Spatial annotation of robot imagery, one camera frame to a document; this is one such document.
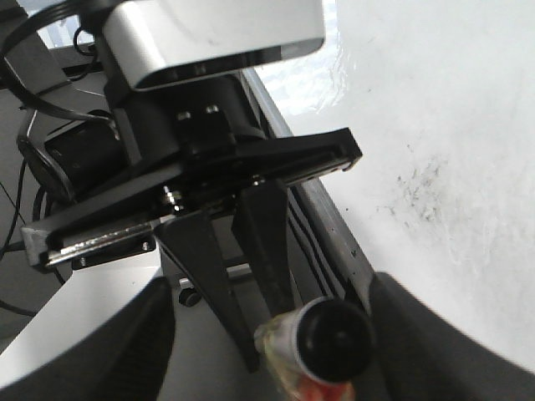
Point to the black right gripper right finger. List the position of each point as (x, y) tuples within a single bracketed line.
[(423, 357)]

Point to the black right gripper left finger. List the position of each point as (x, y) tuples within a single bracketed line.
[(124, 359)]

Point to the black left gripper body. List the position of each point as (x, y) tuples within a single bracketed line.
[(190, 148)]

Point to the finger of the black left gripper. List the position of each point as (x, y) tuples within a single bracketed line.
[(191, 243), (260, 226)]

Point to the white whiteboard marker black cap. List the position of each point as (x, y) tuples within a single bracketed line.
[(316, 351)]

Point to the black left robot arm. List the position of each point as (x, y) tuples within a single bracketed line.
[(165, 164)]

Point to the grey wheeled stand base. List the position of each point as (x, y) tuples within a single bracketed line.
[(188, 288)]

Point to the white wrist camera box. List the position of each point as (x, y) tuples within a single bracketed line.
[(161, 43)]

